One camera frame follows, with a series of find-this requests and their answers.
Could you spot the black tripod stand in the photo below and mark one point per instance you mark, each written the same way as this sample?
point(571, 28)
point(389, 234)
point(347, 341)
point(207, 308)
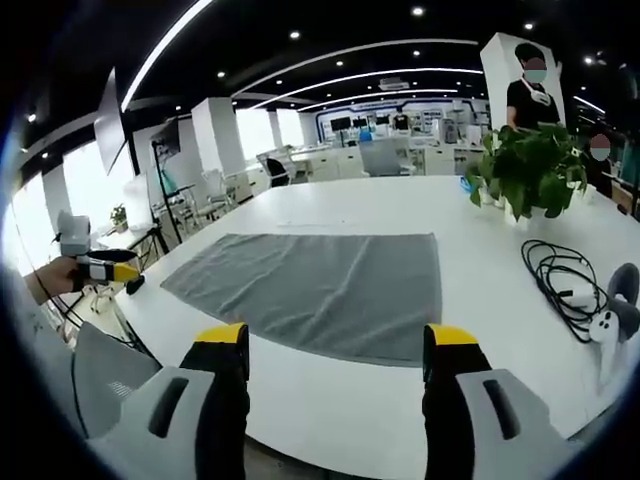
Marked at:
point(167, 200)

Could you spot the grey towel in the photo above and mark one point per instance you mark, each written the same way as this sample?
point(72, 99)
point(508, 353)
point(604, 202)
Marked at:
point(310, 290)

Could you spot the grey headset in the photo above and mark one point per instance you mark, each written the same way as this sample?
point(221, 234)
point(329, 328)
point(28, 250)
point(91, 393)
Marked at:
point(625, 290)

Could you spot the white power adapter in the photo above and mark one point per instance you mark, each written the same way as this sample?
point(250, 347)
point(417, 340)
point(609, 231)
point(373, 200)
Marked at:
point(580, 296)

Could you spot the white handheld controller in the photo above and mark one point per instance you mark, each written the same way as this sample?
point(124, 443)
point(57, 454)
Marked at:
point(609, 330)

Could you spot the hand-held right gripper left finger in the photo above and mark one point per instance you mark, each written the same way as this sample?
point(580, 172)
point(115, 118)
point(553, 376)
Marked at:
point(215, 400)

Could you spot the grey office chair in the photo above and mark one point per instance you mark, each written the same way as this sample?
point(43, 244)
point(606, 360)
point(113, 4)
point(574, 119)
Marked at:
point(386, 157)

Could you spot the small black object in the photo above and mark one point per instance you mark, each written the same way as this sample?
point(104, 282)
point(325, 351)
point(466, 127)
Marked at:
point(135, 285)

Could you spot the white table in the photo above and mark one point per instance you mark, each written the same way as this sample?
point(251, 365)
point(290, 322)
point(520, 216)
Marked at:
point(360, 210)

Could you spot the green potted plant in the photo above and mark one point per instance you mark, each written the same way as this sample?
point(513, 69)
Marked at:
point(530, 165)

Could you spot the hanging monitor screen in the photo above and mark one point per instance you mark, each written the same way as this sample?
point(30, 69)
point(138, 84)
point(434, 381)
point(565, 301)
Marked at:
point(111, 122)

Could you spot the grey mesh chair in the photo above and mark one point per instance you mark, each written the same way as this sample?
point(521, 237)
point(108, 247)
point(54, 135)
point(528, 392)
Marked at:
point(107, 370)

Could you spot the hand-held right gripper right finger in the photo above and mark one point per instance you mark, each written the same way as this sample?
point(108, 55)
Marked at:
point(450, 400)

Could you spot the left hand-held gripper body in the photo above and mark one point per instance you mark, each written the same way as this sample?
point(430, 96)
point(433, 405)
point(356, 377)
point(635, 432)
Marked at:
point(74, 235)

